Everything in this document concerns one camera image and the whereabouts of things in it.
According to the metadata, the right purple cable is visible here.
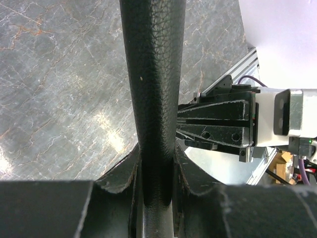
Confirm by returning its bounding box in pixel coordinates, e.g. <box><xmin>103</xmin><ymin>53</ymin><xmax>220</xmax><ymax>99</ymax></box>
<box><xmin>237</xmin><ymin>75</ymin><xmax>314</xmax><ymax>186</ymax></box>

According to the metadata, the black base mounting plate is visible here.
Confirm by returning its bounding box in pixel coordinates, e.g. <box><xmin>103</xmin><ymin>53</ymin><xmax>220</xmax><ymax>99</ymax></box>
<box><xmin>201</xmin><ymin>74</ymin><xmax>233</xmax><ymax>97</ymax></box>

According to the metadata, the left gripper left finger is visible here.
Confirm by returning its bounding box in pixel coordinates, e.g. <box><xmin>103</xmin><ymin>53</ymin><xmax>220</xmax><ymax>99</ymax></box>
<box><xmin>0</xmin><ymin>147</ymin><xmax>139</xmax><ymax>238</ymax></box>

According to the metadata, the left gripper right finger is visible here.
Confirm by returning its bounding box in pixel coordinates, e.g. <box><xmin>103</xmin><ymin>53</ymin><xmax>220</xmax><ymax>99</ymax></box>
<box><xmin>172</xmin><ymin>145</ymin><xmax>317</xmax><ymax>238</ymax></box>

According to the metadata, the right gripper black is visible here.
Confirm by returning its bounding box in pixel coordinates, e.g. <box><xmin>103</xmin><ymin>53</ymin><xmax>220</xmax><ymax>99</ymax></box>
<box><xmin>176</xmin><ymin>85</ymin><xmax>259</xmax><ymax>163</ymax></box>

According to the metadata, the black zipper tool case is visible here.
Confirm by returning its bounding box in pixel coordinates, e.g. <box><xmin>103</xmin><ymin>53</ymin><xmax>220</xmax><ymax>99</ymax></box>
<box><xmin>120</xmin><ymin>0</ymin><xmax>186</xmax><ymax>238</ymax></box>

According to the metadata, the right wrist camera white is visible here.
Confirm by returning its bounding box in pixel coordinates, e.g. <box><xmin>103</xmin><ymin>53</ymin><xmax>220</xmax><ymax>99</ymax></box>
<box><xmin>256</xmin><ymin>87</ymin><xmax>317</xmax><ymax>147</ymax></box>

